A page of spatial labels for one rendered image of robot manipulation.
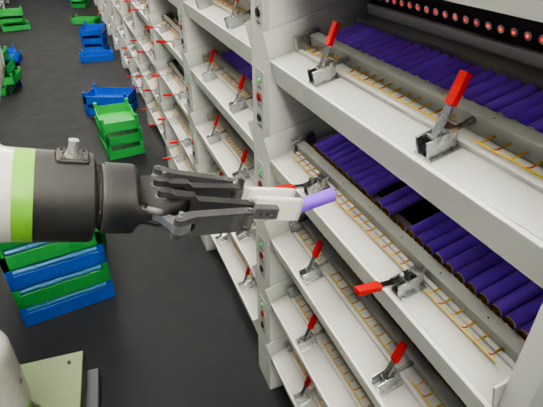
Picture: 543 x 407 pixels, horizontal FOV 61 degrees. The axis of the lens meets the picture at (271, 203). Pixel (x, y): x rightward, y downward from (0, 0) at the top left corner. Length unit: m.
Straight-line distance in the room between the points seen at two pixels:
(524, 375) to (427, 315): 0.16
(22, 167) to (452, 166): 0.41
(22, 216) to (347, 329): 0.57
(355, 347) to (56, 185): 0.56
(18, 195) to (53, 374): 0.76
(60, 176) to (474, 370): 0.47
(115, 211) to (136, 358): 1.12
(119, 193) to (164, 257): 1.45
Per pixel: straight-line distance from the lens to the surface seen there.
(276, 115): 0.91
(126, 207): 0.48
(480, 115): 0.54
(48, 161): 0.48
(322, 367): 1.04
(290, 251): 1.00
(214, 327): 1.61
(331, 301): 0.89
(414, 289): 0.63
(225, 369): 1.50
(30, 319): 1.78
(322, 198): 0.59
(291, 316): 1.13
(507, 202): 0.47
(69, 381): 1.15
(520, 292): 0.62
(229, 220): 0.50
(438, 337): 0.60
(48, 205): 0.46
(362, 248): 0.70
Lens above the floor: 1.18
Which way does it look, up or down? 33 degrees down
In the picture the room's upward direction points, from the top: straight up
